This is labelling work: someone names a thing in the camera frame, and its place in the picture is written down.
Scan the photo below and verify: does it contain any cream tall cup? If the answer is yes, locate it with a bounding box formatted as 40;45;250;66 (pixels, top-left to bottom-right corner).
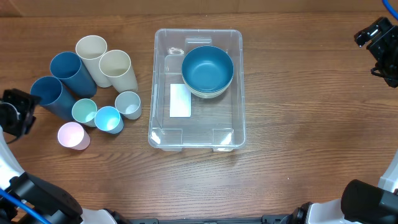
75;35;112;88
99;50;139;93

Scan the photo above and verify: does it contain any white label in container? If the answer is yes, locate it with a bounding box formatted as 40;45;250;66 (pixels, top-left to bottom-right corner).
170;84;191;118

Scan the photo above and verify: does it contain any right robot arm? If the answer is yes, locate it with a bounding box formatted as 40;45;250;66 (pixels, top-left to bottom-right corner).
280;17;397;224

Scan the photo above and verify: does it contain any pink small cup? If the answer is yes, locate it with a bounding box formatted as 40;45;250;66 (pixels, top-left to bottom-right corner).
57;122;91;151

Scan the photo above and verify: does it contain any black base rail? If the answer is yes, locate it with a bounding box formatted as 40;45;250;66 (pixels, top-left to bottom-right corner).
129;215;293;224

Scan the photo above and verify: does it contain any dark blue tall cup front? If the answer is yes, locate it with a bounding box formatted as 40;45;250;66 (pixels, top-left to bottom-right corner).
30;76;76;121

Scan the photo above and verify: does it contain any left blue cable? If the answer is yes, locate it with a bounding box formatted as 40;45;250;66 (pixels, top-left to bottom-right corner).
0;188;52;224

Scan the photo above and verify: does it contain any dark blue tall cup back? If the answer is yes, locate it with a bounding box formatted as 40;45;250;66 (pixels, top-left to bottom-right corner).
50;52;97;98

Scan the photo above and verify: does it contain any mint green small cup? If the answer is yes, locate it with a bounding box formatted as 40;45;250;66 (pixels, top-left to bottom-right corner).
72;98;98;127

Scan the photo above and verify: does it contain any cream bowl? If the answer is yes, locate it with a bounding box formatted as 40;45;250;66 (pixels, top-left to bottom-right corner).
185;85;230;100
182;79;233;96

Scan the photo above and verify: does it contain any light blue small cup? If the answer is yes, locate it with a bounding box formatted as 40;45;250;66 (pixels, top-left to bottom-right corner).
95;106;124;134

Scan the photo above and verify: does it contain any cream tall cup front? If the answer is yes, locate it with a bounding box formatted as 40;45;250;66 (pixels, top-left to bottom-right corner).
99;50;139;93

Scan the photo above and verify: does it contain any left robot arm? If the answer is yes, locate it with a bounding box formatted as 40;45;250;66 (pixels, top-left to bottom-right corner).
1;88;131;224

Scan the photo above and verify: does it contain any grey small cup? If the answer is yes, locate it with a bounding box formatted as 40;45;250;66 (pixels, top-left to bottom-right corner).
115;91;142;119

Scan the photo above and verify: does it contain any dark blue bowl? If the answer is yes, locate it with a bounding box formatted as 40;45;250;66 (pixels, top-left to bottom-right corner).
182;45;234;93

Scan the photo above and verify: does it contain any cream tall cup back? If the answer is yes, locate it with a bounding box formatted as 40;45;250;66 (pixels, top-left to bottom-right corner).
75;35;112;88

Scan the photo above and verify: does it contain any dark blue tall cup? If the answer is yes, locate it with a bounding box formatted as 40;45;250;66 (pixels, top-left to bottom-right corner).
50;52;97;98
30;76;76;121

